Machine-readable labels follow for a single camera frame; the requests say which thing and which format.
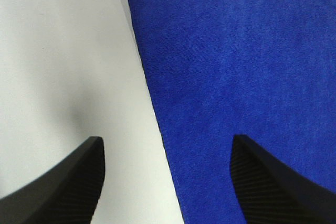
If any blue microfibre towel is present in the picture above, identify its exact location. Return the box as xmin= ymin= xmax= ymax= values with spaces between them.
xmin=128 ymin=0 xmax=335 ymax=223

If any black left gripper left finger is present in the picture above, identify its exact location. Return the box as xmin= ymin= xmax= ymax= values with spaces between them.
xmin=1 ymin=136 xmax=105 ymax=223

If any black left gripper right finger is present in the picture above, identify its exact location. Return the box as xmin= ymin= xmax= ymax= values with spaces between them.
xmin=229 ymin=135 xmax=335 ymax=223

